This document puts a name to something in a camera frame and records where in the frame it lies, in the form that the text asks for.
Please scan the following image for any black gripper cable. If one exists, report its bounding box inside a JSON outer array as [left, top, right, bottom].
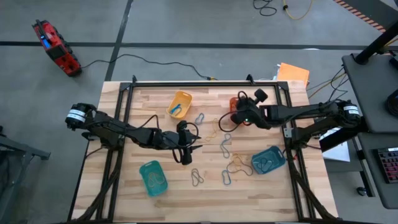
[[172, 121, 200, 164], [218, 108, 246, 133]]

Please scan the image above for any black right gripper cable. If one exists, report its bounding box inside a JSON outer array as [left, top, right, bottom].
[[218, 108, 246, 133]]

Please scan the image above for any white paper sheet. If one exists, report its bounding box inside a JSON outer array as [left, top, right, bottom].
[[322, 127, 351, 163]]

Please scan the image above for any orange plastic basket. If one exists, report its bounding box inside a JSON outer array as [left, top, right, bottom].
[[229, 96, 249, 127]]

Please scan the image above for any grey side desk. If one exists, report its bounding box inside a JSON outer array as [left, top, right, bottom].
[[341, 52, 398, 210]]

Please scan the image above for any yellow plastic basket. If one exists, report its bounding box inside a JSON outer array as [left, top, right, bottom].
[[166, 90, 193, 120]]

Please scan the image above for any grey metal cart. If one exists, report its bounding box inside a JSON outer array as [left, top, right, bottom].
[[0, 124, 52, 224]]

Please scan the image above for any black round desk object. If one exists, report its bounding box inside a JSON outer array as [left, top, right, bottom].
[[386, 89, 398, 118]]

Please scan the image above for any long yellow rubber band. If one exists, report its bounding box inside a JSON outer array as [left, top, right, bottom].
[[146, 170, 165, 189]]

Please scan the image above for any black coiled floor cable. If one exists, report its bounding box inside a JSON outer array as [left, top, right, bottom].
[[252, 0, 278, 17]]

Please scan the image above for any dark brown rubber band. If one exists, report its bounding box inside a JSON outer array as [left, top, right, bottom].
[[226, 155, 254, 177]]

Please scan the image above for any black floor power cable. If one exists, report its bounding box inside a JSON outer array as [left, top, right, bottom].
[[81, 53, 218, 81]]

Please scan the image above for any black stand pole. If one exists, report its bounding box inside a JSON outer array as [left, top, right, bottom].
[[354, 21, 398, 65]]

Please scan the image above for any light green plastic basket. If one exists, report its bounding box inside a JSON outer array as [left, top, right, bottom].
[[139, 160, 169, 198]]

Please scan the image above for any black cable bundle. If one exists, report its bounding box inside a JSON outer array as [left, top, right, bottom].
[[307, 65, 351, 108]]

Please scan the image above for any dark grey rubber band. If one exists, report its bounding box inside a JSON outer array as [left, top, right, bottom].
[[190, 167, 205, 187], [257, 156, 274, 171]]

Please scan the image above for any black backlit keyboard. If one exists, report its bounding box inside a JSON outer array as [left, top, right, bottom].
[[376, 146, 398, 184]]

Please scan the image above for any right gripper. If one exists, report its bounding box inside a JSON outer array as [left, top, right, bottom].
[[229, 88, 271, 130]]

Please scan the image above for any dark striped-edge floor mat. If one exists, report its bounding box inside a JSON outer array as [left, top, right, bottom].
[[332, 0, 398, 34]]

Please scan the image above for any yellow floor cable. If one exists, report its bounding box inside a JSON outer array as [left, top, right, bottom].
[[282, 0, 315, 21]]

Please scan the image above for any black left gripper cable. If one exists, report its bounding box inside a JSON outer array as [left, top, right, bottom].
[[172, 121, 200, 164]]

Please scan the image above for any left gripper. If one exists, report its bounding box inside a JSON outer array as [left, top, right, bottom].
[[152, 120, 203, 166]]

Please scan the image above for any dark teal plastic basket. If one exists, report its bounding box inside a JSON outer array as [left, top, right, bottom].
[[251, 145, 287, 175]]

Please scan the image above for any black aluminium table frame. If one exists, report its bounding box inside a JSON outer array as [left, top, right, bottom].
[[67, 74, 336, 224]]

